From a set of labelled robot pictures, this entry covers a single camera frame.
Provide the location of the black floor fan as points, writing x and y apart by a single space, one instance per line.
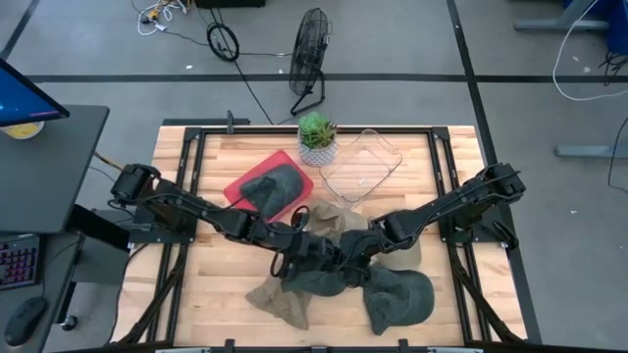
309 54

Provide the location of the white patterned plant pot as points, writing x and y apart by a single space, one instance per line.
316 157

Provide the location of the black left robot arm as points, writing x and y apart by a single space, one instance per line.
196 208

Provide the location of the black computer mouse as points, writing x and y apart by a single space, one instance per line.
24 321

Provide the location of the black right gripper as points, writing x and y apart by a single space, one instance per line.
360 247

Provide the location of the green succulent plant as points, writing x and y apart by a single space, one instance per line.
316 130

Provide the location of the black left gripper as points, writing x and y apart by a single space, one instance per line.
314 255

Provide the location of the black desk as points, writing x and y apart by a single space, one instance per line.
49 171

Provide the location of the red plastic bin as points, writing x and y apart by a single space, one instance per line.
277 158

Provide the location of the blue object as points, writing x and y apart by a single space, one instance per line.
615 29

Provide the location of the yellow round object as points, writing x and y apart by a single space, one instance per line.
22 131

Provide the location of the computer monitor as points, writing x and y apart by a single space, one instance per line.
22 98

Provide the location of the grey desk foot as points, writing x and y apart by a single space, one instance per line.
559 24
589 151

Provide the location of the black keyboard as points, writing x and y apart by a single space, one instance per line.
18 262

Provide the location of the clear plastic bin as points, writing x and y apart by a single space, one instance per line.
365 169

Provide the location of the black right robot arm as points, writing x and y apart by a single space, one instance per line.
441 203

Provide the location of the tan hat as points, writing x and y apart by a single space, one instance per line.
333 218
284 306
404 260

